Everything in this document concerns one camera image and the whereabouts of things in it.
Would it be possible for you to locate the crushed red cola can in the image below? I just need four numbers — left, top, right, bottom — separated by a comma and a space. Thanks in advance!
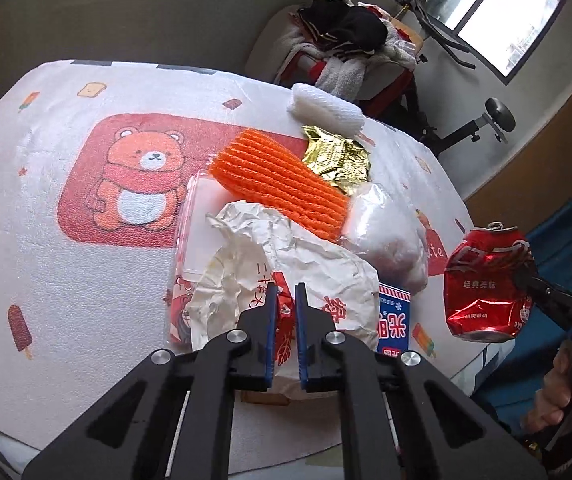
443, 222, 534, 344

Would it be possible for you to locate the white paper wrapper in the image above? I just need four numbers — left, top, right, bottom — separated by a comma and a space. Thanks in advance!
186, 200, 379, 350

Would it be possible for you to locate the clear plastic box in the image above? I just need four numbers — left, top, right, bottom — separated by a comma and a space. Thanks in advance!
167, 170, 236, 350

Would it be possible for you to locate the white tissue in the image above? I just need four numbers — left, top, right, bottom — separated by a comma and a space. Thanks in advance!
340, 182, 428, 295

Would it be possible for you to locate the person's right hand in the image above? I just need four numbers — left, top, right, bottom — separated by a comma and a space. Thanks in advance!
521, 340, 572, 434

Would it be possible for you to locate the blue white small carton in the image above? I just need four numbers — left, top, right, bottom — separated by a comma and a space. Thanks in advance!
377, 283, 412, 356

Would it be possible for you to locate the geometric patterned mattress pad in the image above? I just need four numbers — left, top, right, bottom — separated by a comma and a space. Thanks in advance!
0, 349, 502, 480

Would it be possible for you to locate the black exercise bike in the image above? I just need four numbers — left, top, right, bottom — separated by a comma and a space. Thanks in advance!
399, 0, 516, 157

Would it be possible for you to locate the orange ridged sponge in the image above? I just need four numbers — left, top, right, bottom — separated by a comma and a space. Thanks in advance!
209, 129, 349, 243

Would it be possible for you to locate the gold foil wrapper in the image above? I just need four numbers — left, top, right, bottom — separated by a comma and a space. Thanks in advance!
302, 126, 371, 196

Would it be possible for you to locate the white foam net sleeve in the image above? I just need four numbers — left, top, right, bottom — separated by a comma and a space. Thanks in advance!
287, 84, 365, 138

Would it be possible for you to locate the white cartoon bear blanket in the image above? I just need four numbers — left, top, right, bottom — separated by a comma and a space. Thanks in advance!
0, 58, 488, 451

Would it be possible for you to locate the pile of clothes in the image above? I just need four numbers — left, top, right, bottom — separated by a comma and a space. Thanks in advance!
295, 0, 417, 102

